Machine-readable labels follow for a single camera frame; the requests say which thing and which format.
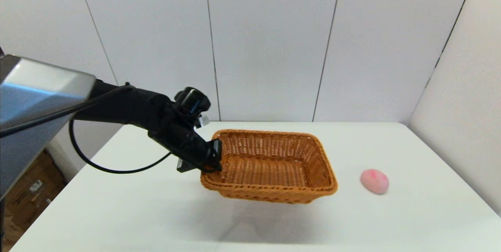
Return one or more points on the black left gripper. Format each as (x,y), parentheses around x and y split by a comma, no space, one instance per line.
(184,142)

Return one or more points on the orange woven wicker basket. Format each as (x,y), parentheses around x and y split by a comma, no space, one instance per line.
(274,170)

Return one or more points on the pink peach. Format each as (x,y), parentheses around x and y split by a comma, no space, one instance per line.
(374,181)

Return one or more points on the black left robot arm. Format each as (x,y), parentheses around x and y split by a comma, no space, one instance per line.
(129,107)

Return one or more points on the silver grey robot panel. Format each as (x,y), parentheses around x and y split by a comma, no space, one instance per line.
(35,95)

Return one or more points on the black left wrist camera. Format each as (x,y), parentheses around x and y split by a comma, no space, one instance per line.
(192,102)

